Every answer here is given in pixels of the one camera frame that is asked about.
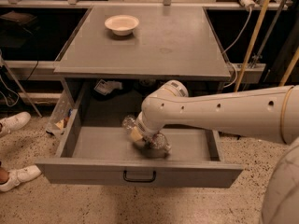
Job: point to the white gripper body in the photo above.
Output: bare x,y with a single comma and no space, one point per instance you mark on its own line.
144,129

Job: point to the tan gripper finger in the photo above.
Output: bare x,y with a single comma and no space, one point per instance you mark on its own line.
135,135

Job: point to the clear plastic water bottle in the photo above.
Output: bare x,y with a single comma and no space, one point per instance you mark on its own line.
157,144

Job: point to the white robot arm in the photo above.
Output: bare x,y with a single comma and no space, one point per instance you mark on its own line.
268,114

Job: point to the grey open top drawer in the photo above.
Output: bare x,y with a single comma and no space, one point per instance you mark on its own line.
95,149

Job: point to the grey cabinet with top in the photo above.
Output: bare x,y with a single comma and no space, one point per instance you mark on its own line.
174,42

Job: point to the white tag under cabinet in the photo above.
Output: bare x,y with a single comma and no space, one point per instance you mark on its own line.
107,87

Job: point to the clear plastic bag with items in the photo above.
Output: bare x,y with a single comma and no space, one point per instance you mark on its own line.
59,117

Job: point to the white paper bowl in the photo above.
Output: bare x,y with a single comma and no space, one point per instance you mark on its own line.
122,25

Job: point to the white upper sneaker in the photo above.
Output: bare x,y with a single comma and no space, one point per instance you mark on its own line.
13,123

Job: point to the white sneaker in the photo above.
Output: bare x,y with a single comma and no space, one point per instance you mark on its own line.
13,123
11,179

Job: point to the white lower sneaker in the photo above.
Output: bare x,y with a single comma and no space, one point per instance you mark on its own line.
11,179

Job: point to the dark box on left shelf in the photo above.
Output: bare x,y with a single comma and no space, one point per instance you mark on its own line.
17,20

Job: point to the black drawer handle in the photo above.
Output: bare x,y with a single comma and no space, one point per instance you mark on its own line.
139,177

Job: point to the yellow wooden ladder frame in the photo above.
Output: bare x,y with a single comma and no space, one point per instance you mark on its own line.
254,36

